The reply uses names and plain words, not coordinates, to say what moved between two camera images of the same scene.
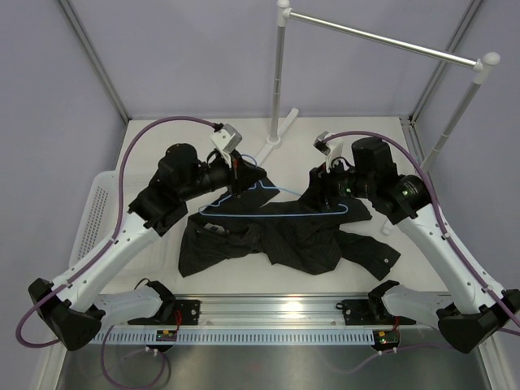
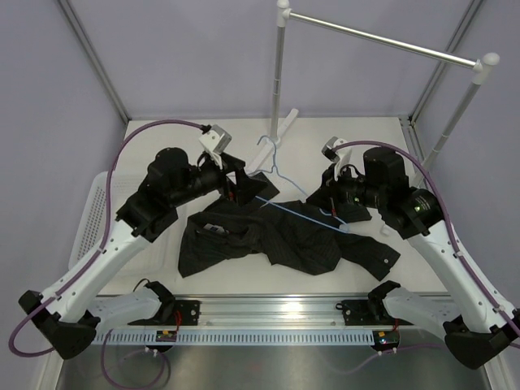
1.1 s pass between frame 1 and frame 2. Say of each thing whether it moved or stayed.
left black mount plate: stayed
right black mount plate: stayed
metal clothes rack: stayed
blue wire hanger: moved
